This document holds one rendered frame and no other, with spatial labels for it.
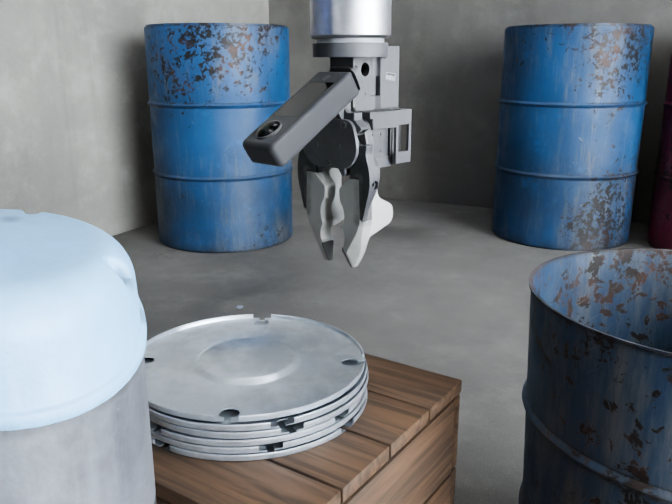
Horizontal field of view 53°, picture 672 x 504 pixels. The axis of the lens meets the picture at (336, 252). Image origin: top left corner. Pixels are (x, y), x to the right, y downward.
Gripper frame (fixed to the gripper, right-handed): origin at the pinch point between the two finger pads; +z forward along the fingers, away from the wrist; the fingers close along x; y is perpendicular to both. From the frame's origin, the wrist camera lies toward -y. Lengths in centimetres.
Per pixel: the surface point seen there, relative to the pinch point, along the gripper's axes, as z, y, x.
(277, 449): 20.7, -6.4, 2.5
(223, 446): 20.6, -10.1, 6.9
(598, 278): 14, 50, -6
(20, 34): -26, 58, 218
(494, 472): 57, 54, 11
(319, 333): 17.4, 12.7, 15.7
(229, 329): 17.3, 5.0, 25.6
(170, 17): -36, 138, 243
